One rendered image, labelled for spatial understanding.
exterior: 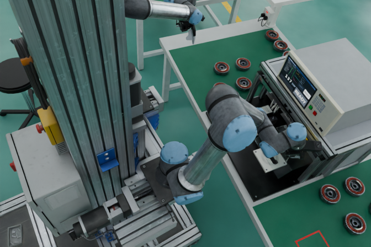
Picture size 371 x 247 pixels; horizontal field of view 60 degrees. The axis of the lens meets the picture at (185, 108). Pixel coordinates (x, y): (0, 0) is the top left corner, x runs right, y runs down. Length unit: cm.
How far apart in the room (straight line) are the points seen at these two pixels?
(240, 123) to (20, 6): 65
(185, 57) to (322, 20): 255
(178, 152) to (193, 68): 113
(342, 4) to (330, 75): 333
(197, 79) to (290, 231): 114
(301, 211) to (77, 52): 149
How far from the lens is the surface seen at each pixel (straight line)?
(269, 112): 202
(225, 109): 101
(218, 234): 259
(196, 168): 119
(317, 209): 202
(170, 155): 134
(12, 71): 275
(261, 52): 263
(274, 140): 137
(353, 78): 185
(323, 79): 176
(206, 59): 246
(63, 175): 139
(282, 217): 192
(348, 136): 187
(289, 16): 447
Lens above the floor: 245
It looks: 53 degrees down
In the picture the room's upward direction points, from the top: 9 degrees clockwise
